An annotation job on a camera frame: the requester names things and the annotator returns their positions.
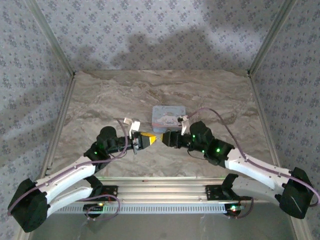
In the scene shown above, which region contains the blue cartoon dog tin box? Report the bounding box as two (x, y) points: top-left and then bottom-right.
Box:
(151, 105), (188, 134)

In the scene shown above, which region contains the left gripper thin black cable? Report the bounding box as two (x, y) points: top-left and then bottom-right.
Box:
(109, 149), (129, 159)

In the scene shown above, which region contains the gripper thin black cable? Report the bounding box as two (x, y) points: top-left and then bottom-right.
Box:
(109, 149), (129, 159)
(189, 149), (206, 161)

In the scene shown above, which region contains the right gripper thin black cable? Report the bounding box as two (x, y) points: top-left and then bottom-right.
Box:
(189, 149), (206, 161)

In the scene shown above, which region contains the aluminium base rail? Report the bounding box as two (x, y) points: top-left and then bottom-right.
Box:
(49, 176), (253, 208)

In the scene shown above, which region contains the grey slotted cable duct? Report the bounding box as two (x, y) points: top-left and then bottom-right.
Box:
(53, 203), (233, 215)

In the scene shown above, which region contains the aluminium frame post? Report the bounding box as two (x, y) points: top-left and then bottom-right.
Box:
(246, 0), (300, 77)
(24, 0), (77, 77)

